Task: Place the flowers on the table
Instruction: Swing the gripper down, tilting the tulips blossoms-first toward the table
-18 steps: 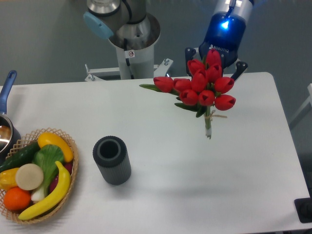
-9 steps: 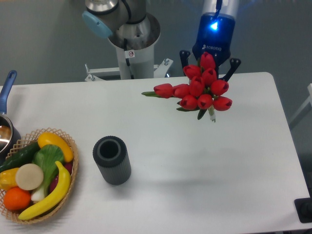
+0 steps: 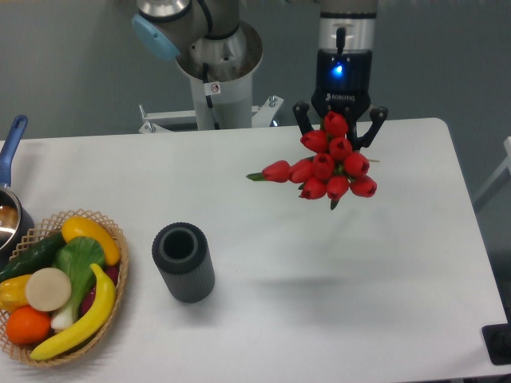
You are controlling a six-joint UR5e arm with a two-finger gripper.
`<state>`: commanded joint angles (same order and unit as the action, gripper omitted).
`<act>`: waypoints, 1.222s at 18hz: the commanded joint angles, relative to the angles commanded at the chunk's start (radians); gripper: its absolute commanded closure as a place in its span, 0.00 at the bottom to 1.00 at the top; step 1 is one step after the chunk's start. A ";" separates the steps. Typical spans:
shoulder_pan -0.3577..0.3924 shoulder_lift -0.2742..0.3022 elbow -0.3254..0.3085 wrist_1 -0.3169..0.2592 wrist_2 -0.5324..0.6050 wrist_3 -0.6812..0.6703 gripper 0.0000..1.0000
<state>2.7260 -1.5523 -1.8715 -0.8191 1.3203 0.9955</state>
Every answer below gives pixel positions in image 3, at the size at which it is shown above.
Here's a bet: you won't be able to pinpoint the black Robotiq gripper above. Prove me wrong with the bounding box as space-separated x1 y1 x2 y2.
292 49 388 151

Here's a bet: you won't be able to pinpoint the red tulip bouquet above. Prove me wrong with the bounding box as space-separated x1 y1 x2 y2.
247 111 378 209

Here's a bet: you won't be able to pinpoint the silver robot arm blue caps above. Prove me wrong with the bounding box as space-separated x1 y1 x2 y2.
132 1 388 149

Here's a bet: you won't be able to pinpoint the dark grey ribbed vase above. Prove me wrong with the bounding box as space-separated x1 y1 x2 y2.
152 222 216 303

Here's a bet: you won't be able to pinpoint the black device at table edge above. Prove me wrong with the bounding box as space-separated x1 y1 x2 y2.
481 323 510 365

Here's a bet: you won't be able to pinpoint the dark red vegetable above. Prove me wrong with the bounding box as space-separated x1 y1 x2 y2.
80 265 119 317

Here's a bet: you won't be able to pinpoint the yellow squash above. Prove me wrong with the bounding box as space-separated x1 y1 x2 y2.
61 216 121 266

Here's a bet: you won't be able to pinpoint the green bok choy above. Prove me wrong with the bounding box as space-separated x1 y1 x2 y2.
51 236 105 332

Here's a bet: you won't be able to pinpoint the yellow banana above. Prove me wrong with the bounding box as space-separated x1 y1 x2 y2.
30 263 116 361

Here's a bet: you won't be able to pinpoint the dark green cucumber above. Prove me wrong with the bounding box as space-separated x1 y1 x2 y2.
1 232 65 282

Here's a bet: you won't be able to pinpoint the beige round disc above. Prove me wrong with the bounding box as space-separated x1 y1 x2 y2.
25 267 71 312

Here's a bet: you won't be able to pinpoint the yellow bell pepper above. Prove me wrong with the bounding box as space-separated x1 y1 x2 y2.
1 274 31 312

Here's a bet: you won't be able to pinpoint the orange fruit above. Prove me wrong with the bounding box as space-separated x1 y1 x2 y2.
6 306 50 345

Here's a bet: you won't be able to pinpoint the woven wicker basket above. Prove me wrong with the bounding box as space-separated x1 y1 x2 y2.
0 208 130 368

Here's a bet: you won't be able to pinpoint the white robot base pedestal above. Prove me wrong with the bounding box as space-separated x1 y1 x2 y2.
138 73 284 134

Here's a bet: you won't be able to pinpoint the white frame at right edge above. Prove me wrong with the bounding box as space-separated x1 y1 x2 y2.
472 136 510 214

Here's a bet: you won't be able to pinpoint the blue handled saucepan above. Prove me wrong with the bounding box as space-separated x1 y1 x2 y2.
1 115 34 267

